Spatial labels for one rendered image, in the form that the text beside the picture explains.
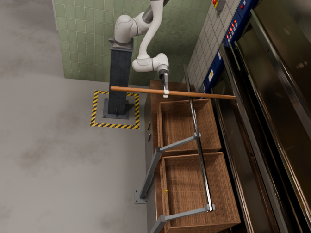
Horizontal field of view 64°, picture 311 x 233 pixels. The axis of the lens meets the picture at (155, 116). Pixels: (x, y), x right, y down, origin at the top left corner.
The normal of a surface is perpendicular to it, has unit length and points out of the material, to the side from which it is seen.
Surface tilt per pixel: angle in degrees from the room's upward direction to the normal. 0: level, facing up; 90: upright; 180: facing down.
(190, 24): 90
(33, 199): 0
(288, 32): 70
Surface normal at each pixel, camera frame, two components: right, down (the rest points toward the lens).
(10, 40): 0.18, -0.61
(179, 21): 0.05, 0.79
